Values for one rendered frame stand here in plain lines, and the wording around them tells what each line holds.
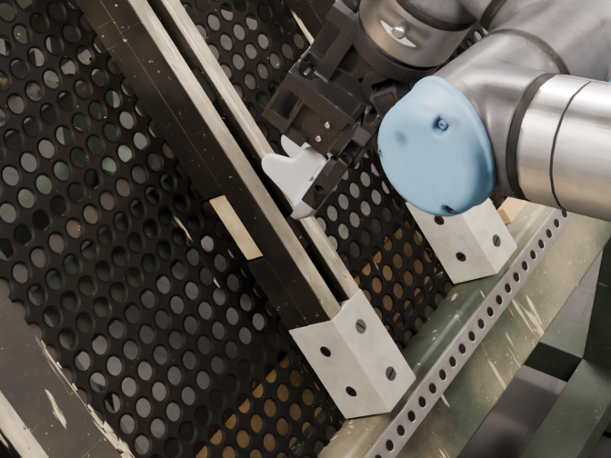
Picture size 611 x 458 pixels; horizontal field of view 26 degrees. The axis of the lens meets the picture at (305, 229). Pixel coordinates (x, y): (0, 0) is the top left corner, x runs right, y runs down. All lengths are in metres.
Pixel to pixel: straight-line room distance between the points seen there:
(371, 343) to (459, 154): 0.73
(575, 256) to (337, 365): 0.48
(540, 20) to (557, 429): 1.72
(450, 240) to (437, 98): 0.90
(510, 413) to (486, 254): 1.15
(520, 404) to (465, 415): 1.19
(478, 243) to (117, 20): 0.53
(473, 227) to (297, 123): 0.64
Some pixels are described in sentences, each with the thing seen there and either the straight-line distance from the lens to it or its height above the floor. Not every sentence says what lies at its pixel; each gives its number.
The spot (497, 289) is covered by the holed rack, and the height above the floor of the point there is 0.90.
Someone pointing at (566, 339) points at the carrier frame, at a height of 0.18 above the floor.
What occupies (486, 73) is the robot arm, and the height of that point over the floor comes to 1.58.
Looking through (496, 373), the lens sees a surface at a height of 0.84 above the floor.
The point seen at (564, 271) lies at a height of 0.84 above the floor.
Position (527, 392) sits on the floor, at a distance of 2.80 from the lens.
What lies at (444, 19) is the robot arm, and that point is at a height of 1.54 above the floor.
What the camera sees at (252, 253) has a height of 1.07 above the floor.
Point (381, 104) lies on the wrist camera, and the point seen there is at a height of 1.45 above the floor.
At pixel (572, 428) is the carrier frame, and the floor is 0.18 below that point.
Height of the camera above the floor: 1.99
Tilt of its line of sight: 39 degrees down
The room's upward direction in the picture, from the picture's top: straight up
